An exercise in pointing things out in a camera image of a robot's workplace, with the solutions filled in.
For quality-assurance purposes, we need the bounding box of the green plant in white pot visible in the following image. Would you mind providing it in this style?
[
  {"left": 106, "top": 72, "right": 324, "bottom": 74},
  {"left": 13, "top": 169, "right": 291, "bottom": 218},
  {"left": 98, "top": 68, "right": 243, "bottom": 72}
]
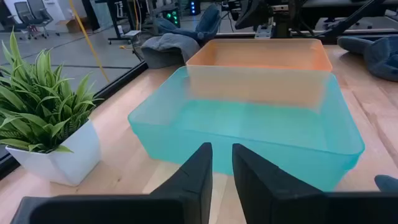
[{"left": 0, "top": 28, "right": 104, "bottom": 187}]

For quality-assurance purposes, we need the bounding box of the grey baseball cap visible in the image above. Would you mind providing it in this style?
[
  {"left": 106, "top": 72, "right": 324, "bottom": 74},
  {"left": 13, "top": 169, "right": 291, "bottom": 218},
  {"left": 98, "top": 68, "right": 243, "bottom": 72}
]
[{"left": 140, "top": 32, "right": 201, "bottom": 70}]

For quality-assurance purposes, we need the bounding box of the orange translucent plastic bin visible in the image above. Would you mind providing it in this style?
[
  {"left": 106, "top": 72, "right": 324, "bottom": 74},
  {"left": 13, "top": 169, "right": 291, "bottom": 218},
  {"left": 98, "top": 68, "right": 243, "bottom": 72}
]
[{"left": 185, "top": 37, "right": 334, "bottom": 113}]

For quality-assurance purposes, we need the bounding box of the yellow extension cable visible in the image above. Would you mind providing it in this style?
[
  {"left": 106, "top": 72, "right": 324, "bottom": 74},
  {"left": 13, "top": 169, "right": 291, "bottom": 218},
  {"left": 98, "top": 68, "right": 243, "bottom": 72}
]
[{"left": 68, "top": 0, "right": 111, "bottom": 83}]

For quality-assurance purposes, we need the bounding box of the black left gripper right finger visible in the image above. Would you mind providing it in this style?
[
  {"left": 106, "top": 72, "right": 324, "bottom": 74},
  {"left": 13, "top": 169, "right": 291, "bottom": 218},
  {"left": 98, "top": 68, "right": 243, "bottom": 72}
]
[{"left": 231, "top": 142, "right": 398, "bottom": 224}]

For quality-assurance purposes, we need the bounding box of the black device with blue lights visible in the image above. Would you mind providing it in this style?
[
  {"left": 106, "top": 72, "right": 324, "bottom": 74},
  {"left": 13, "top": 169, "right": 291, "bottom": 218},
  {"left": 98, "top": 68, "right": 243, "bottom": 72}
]
[{"left": 187, "top": 0, "right": 201, "bottom": 16}]

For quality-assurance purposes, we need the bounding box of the grey office chair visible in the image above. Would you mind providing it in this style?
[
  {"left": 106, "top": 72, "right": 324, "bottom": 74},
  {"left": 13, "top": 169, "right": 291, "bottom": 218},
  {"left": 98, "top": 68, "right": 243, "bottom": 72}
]
[
  {"left": 27, "top": 0, "right": 54, "bottom": 38},
  {"left": 13, "top": 1, "right": 39, "bottom": 40}
]

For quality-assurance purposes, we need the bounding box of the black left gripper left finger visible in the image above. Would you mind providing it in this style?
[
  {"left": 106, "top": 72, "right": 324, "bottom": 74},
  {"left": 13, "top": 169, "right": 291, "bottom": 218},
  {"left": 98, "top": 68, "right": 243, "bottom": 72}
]
[{"left": 10, "top": 142, "right": 214, "bottom": 224}]

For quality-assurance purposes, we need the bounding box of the black computer with green lights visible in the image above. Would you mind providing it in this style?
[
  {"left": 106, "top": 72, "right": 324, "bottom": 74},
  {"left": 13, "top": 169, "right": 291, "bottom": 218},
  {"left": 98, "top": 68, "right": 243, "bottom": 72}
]
[{"left": 161, "top": 7, "right": 182, "bottom": 29}]

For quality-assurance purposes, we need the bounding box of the brown cardboard box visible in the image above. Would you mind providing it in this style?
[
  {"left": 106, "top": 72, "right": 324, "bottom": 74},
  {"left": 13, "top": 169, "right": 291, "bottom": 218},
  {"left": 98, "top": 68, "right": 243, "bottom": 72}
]
[{"left": 55, "top": 18, "right": 83, "bottom": 34}]

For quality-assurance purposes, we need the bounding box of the teal translucent plastic bin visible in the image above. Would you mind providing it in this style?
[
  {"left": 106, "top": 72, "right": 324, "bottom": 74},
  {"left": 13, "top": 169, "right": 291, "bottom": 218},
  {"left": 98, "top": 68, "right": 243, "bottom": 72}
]
[{"left": 127, "top": 65, "right": 366, "bottom": 192}]

